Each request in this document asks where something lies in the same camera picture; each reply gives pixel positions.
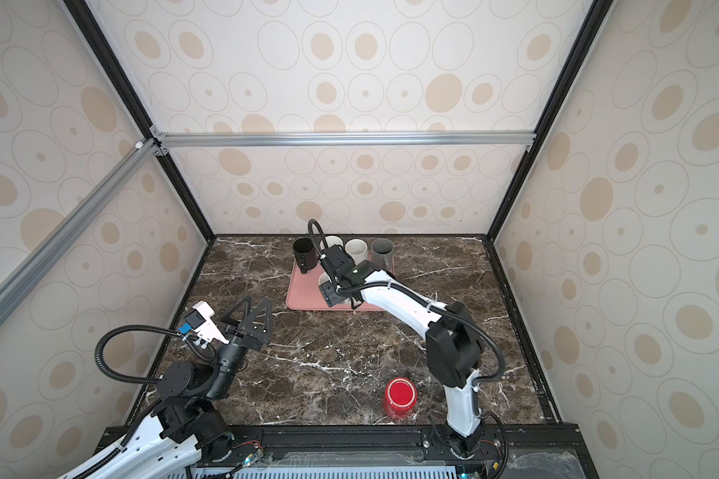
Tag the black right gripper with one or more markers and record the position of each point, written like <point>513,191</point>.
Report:
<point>328,293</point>

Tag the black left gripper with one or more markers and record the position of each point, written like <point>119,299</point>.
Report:
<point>253,335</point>

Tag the white mug with handle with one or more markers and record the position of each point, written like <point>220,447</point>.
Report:
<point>358,250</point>

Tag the pale pink mug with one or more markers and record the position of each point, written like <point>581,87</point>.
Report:
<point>334,240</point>

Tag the black mug white rim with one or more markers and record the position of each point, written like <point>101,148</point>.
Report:
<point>305,254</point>

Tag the pink rectangular tray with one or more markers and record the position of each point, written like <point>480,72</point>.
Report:
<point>304,294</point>

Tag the tall grey mug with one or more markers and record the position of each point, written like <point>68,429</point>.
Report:
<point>381,254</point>

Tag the red glass cup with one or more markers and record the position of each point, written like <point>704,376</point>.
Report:
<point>400,398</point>

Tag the small grey mug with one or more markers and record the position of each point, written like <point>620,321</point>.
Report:
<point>323,279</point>

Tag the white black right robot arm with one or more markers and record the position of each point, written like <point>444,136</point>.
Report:
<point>460,355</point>

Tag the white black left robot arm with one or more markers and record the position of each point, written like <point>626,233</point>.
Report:
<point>183,427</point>

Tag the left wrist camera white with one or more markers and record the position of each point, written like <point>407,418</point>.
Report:
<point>197,327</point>

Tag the silver aluminium rail back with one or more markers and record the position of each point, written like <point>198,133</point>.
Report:
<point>353,139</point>

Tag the silver aluminium rail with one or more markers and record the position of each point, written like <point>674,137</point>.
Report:
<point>26,277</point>
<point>353,139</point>

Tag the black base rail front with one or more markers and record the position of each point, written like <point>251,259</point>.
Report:
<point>389,451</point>

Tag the silver aluminium rail left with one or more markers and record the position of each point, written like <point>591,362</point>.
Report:
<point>26,277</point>

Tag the black frame post left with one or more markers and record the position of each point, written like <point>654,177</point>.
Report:
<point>83,18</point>

